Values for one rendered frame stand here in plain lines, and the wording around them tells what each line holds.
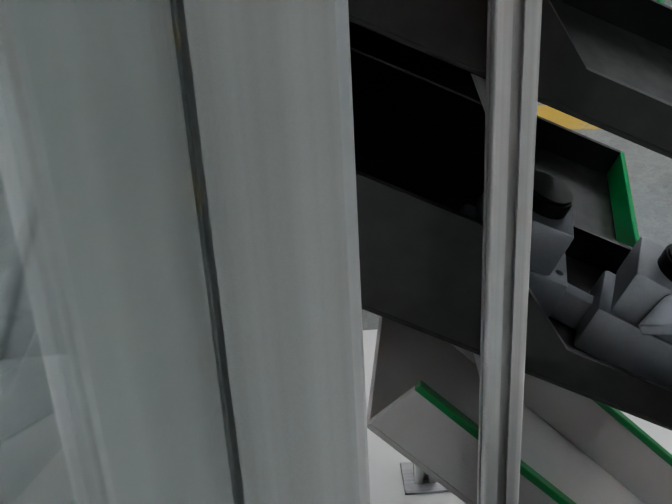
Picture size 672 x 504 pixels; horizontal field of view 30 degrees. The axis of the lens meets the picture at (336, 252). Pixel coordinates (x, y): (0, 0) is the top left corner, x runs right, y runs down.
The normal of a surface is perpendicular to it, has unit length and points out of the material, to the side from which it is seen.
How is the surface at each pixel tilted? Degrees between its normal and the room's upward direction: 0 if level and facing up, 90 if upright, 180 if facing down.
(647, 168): 0
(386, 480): 0
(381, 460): 0
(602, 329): 86
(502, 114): 90
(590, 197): 25
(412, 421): 90
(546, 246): 90
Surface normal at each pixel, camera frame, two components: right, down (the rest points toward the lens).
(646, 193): -0.05, -0.83
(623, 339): -0.26, 0.48
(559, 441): 0.67, -0.57
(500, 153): 0.07, 0.55
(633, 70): 0.38, -0.74
